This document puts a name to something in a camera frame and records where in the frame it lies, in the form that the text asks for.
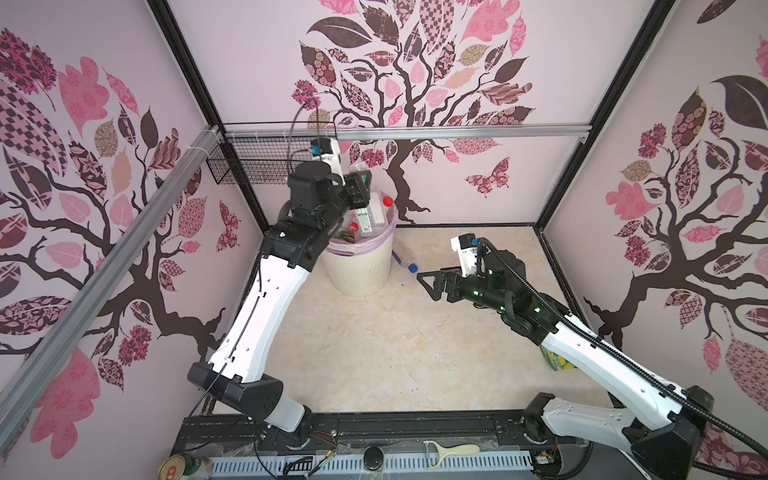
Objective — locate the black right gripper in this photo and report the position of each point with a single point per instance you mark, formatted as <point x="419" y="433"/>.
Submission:
<point x="453" y="278"/>

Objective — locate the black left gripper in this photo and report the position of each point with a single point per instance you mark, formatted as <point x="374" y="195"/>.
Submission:
<point x="357" y="189"/>

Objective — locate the red cap white bottle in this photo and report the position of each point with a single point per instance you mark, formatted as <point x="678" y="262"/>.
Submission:
<point x="378" y="209"/>

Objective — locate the clear green label bottle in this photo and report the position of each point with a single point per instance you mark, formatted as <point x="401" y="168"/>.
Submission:
<point x="362" y="215"/>

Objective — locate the blue cap clear bottle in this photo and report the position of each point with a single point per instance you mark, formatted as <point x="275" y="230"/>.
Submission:
<point x="405" y="261"/>

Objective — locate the green soda bottle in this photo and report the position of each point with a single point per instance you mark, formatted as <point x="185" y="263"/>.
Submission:
<point x="348" y="236"/>

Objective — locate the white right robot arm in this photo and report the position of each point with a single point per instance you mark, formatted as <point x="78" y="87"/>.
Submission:
<point x="659" y="433"/>

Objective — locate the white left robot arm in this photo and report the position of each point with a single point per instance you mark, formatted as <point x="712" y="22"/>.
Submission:
<point x="235" y="373"/>

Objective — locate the purple bin liner bag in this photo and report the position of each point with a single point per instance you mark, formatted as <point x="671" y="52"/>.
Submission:
<point x="363" y="245"/>

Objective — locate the cream waste bin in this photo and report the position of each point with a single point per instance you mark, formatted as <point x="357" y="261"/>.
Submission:
<point x="360" y="276"/>

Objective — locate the green yellow snack bag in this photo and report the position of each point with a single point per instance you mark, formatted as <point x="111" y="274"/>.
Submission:
<point x="555" y="361"/>

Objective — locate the cream vegetable peeler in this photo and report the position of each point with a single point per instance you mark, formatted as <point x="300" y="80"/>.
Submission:
<point x="436" y="454"/>

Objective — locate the green tin can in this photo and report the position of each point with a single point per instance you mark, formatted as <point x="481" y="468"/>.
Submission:
<point x="184" y="466"/>

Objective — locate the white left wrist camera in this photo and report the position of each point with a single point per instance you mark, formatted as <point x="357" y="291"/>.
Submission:
<point x="327" y="150"/>

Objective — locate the black wire basket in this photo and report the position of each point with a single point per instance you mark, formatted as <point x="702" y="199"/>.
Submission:
<point x="265" y="153"/>

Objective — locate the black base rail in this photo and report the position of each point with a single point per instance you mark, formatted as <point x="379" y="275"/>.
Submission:
<point x="227" y="432"/>

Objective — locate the white vented cable duct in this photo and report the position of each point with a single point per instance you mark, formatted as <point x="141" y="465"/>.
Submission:
<point x="353" y="464"/>

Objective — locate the aluminium frame bar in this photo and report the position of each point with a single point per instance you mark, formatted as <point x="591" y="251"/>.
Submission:
<point x="21" y="394"/>

